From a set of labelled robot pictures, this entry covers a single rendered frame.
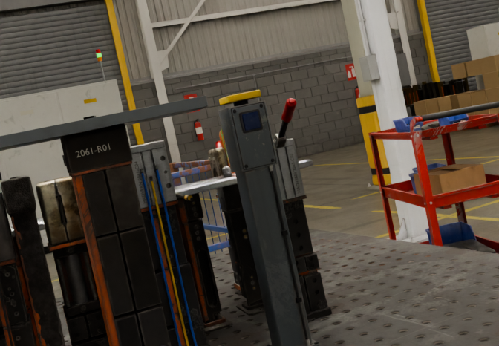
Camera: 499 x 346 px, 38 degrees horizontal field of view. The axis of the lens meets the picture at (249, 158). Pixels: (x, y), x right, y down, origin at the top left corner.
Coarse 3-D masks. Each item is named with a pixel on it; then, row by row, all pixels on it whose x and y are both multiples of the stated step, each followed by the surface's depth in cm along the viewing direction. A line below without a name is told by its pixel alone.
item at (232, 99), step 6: (258, 90) 124; (228, 96) 122; (234, 96) 122; (240, 96) 123; (246, 96) 123; (252, 96) 123; (258, 96) 124; (222, 102) 126; (228, 102) 123; (234, 102) 125; (240, 102) 125; (246, 102) 125
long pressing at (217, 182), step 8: (304, 160) 156; (232, 176) 158; (184, 184) 164; (192, 184) 159; (200, 184) 149; (208, 184) 149; (216, 184) 149; (224, 184) 150; (232, 184) 150; (176, 192) 147; (184, 192) 147; (192, 192) 148; (40, 224) 139
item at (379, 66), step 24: (360, 0) 523; (384, 0) 522; (360, 24) 530; (384, 24) 522; (384, 48) 521; (384, 72) 520; (384, 96) 522; (384, 120) 528; (384, 144) 535; (408, 144) 526; (408, 168) 526; (408, 216) 526; (408, 240) 525
